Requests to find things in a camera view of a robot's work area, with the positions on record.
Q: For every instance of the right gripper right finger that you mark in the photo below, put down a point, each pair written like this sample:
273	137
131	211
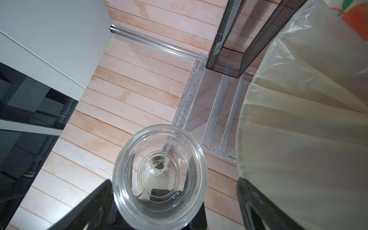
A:
259	212

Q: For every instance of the oatmeal jar with brown lid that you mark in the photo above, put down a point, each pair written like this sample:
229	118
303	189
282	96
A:
160	178

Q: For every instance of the white wire mesh shelf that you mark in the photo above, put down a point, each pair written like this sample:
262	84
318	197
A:
210	106

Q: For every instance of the horizontal aluminium frame bar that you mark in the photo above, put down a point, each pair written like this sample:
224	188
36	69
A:
153	43

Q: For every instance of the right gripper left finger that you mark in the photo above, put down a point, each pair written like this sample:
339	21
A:
90	214

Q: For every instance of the black wire mesh basket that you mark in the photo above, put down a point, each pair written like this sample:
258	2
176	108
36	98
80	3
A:
245	31

